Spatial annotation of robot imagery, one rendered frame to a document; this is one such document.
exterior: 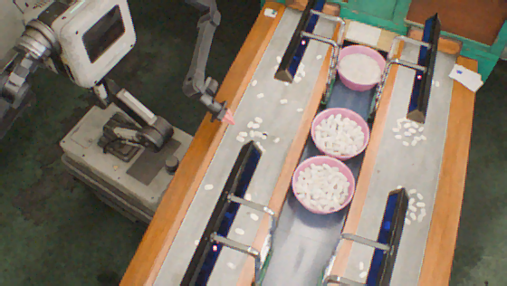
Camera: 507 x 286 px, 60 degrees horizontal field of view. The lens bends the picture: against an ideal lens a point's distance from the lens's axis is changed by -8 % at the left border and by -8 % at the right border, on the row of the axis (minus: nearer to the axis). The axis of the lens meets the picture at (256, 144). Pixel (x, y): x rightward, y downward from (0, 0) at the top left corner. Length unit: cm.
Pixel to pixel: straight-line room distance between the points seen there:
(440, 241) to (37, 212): 227
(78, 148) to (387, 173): 156
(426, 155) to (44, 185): 224
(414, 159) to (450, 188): 21
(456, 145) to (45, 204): 235
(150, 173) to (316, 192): 85
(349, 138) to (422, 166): 36
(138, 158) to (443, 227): 149
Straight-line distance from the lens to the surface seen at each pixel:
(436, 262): 202
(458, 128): 238
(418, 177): 219
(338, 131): 223
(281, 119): 222
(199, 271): 153
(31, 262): 296
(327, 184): 207
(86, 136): 263
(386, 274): 157
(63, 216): 299
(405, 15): 260
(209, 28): 220
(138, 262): 193
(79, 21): 174
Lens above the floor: 255
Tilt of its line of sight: 58 degrees down
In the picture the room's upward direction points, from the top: 2 degrees clockwise
